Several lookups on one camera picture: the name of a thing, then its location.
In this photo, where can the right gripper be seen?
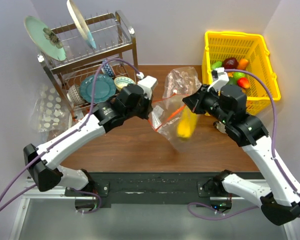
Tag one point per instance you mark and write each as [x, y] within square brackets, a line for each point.
[194, 101]

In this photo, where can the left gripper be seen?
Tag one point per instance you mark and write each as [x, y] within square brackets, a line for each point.
[148, 107]

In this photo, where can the yellow toy banana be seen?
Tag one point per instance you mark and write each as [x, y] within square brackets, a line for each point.
[187, 124]

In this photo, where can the clear zip top bag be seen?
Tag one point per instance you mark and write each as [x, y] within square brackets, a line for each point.
[164, 119]

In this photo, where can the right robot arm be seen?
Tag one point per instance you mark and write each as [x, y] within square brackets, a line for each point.
[280, 201]

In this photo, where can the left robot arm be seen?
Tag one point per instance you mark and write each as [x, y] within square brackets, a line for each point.
[45, 160]

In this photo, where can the crumpled pink printed bag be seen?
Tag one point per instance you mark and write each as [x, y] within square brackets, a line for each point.
[181, 81]

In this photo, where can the polka dot plastic bag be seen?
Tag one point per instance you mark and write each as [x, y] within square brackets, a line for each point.
[50, 116]

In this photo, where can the yellow inside patterned bowl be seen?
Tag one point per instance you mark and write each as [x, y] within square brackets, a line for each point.
[122, 81]

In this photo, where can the teal scalloped plate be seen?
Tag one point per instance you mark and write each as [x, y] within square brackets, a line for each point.
[103, 88]

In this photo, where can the white enamel mug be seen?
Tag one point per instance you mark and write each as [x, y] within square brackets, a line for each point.
[220, 127]

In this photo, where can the dark green toy lime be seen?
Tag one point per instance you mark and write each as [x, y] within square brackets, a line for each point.
[232, 81]

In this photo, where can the green toy vegetable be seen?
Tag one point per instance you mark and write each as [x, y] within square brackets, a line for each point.
[217, 64]

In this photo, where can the blue zigzag bowl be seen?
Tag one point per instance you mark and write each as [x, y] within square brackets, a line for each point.
[107, 69]

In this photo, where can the light green toy apple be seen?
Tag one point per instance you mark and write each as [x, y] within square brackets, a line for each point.
[238, 75]

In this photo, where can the dark red toy fruit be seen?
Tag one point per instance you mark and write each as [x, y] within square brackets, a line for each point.
[230, 63]

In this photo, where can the metal dish rack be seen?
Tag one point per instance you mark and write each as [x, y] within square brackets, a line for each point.
[113, 34]

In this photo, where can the yellow plastic basket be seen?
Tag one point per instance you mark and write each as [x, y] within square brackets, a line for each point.
[220, 45]

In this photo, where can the grey patterned bowl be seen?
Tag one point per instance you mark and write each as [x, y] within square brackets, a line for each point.
[74, 96]

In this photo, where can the beige and blue plate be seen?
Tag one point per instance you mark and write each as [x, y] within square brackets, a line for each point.
[80, 24]

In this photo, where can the mint green flower plate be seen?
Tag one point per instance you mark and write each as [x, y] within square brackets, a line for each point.
[44, 38]

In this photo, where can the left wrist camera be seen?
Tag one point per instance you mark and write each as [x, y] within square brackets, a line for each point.
[148, 84]

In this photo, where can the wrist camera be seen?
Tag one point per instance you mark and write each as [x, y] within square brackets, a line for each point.
[148, 84]
[220, 79]

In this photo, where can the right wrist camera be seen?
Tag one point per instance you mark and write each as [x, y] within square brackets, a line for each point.
[220, 79]

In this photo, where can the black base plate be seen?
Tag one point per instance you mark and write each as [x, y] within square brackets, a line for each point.
[155, 188]

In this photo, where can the aluminium frame rail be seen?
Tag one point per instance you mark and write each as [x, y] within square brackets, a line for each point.
[52, 216]

